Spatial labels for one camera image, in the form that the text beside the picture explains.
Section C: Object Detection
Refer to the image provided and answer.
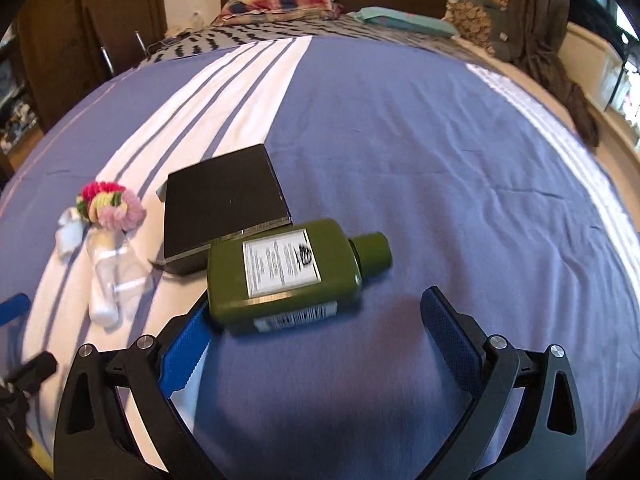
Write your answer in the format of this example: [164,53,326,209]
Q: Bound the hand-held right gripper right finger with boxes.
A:
[421,286,587,480]

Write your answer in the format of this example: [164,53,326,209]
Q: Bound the green bottle with white label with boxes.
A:
[206,218,392,336]

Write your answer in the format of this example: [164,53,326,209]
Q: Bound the black box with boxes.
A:
[156,143,293,276]

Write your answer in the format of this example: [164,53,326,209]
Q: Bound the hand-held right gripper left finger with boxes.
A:
[52,292,213,480]

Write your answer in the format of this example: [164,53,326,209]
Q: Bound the white charger cables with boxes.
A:
[162,10,206,43]

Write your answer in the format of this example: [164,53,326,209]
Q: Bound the dark wooden wardrobe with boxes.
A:
[15,0,168,133]

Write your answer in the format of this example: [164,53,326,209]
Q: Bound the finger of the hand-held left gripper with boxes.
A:
[0,294,31,327]
[5,351,57,387]

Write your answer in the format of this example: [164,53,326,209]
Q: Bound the teal pillow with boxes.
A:
[352,6,458,38]

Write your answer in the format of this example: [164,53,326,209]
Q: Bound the white storage box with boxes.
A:
[565,22,631,111]

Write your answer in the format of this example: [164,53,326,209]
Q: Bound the dark folding chair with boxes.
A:
[82,5,151,81]

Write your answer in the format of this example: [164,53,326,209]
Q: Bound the blue white striped blanket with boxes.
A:
[0,35,640,480]

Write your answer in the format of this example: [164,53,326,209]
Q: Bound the grey black patterned blanket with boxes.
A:
[137,15,481,68]

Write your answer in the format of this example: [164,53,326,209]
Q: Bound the small clear plastic piece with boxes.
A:
[55,207,86,261]

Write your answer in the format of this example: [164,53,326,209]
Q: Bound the clear plastic wrapper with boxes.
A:
[112,245,154,311]

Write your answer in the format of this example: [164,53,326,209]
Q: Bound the plaid pillow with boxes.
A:
[218,0,343,23]

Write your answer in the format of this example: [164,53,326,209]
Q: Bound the brown curtain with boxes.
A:
[457,0,601,148]

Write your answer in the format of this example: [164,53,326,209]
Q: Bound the colourful fuzzy scrunchie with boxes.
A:
[76,180,147,233]

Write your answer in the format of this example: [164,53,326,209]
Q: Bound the small white bottle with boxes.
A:
[87,232,122,328]

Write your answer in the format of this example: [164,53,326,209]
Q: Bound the circle patterned cushion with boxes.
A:
[442,0,526,61]

